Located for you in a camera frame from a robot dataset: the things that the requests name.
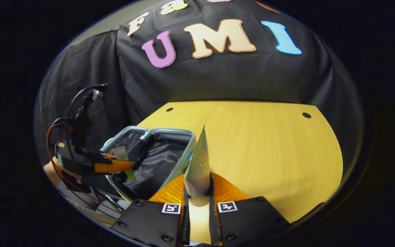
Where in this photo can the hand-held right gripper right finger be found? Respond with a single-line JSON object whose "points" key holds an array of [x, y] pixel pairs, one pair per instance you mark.
{"points": [[213, 219]]}

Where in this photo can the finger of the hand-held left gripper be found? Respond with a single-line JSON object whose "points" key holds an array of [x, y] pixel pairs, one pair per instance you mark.
{"points": [[115, 166]]}

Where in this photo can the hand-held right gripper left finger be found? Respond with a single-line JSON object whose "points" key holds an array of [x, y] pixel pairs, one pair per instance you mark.
{"points": [[186, 219]]}

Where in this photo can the small light blue suitcase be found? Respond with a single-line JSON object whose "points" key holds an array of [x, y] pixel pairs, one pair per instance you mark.
{"points": [[159, 161]]}

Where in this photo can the green cosmetic tube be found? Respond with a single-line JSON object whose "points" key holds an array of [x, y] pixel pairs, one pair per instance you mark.
{"points": [[199, 168]]}

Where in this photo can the grey striped cloth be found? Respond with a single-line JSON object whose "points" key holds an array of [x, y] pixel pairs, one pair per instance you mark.
{"points": [[91, 209]]}

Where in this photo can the black backdrop cloth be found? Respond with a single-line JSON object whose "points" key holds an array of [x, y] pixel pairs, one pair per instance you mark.
{"points": [[235, 75]]}

